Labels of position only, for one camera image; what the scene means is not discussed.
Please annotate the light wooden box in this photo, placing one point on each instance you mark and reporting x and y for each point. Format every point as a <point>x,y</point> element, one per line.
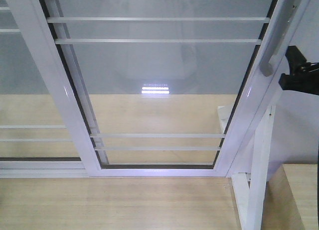
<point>291,199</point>

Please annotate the white triangular support brace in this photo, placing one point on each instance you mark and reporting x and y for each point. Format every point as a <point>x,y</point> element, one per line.
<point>249,186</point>

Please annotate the white door frame post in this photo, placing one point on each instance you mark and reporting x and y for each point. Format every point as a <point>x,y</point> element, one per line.
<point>296,124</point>

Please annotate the grey metal door handle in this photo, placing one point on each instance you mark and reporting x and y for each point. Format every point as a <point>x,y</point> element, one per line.
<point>274,53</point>

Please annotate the wooden platform board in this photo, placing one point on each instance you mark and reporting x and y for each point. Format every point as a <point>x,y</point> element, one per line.
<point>150,203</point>

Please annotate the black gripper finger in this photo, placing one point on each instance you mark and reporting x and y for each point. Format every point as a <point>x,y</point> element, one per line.
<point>297,61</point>
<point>305,83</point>

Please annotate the white sliding glass door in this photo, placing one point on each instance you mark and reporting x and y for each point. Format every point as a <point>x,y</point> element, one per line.
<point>138,82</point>

